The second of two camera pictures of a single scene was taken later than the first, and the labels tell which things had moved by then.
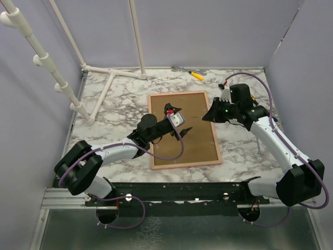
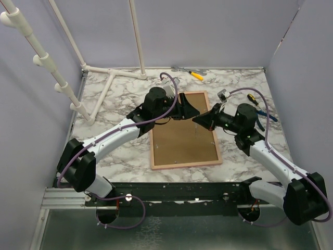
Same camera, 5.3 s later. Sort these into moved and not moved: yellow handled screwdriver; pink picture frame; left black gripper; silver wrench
Moved: left black gripper
Not moved: silver wrench; pink picture frame; yellow handled screwdriver
